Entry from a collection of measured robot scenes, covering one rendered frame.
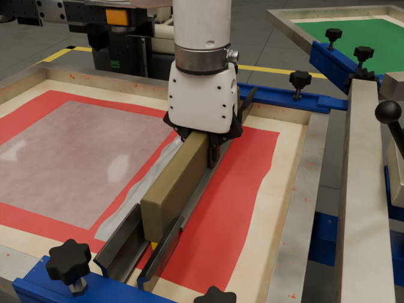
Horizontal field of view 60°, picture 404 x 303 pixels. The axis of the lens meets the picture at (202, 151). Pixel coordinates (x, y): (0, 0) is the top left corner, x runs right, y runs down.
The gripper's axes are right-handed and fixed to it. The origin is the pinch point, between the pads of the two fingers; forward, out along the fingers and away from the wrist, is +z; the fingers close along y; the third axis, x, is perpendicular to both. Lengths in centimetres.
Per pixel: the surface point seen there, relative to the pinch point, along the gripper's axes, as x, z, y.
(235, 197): 2.4, 6.1, -6.8
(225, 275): 17.2, 6.1, -9.7
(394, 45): -91, 6, -37
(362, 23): -116, 6, -27
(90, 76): -25.5, 2.8, 40.6
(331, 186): -128, 101, -33
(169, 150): -5.6, 5.7, 8.8
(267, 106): -25.5, 3.1, -6.0
